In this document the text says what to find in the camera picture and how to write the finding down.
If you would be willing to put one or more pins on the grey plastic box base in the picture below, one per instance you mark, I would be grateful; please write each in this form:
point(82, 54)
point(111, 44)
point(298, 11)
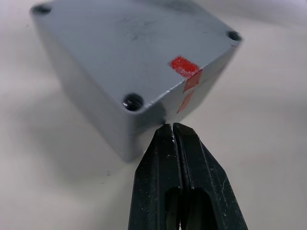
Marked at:
point(112, 124)

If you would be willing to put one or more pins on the grey plastic box lid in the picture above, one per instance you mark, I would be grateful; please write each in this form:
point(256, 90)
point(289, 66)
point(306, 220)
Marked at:
point(124, 48)

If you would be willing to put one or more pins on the red tape strip on lid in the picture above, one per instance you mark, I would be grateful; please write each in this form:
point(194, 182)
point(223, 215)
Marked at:
point(185, 68)

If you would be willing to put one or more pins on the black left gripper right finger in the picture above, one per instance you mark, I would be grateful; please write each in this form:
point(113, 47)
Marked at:
point(206, 187)

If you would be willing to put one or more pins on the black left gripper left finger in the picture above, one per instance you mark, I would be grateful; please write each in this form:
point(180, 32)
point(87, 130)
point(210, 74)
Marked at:
point(153, 182)

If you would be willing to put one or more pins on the black screw in lid hole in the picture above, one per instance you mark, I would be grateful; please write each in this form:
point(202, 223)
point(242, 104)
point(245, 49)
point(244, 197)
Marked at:
point(132, 104)

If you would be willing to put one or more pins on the red tape strip on base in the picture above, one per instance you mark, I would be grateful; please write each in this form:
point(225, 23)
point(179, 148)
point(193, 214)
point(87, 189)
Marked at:
point(185, 102)

